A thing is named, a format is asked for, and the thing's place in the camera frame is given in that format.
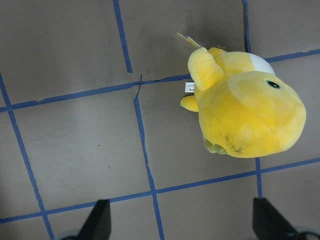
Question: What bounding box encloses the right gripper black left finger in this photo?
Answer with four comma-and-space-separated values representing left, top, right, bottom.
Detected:
76, 199, 112, 240

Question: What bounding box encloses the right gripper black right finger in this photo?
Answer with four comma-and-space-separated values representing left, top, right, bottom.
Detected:
252, 197, 304, 240

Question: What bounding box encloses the yellow plush toy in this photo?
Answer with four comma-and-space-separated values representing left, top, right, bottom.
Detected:
180, 36, 307, 158

